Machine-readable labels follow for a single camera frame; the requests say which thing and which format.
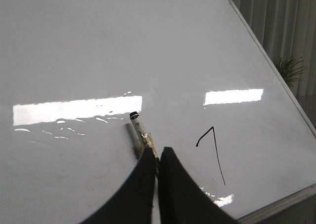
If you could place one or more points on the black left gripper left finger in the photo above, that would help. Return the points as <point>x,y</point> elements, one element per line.
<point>133,201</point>

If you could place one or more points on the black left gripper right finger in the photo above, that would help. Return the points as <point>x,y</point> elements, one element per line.
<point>180,199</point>

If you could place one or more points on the black whiteboard marker with tape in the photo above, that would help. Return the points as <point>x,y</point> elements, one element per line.
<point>145,138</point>

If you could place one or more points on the green potted plant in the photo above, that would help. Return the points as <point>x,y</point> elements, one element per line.
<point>290,69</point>

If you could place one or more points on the grey window curtain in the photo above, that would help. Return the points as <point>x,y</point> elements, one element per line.
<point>286,29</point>

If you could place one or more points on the white whiteboard with aluminium frame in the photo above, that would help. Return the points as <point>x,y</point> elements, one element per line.
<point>71,72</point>

